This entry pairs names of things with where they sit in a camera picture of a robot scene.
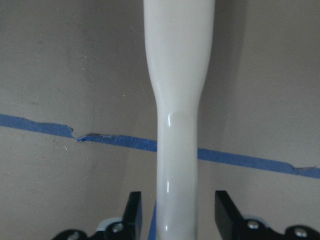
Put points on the beige hand brush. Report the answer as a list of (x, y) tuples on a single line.
[(178, 38)]

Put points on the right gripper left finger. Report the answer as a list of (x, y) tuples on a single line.
[(127, 227)]

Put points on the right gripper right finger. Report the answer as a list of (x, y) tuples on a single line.
[(232, 225)]

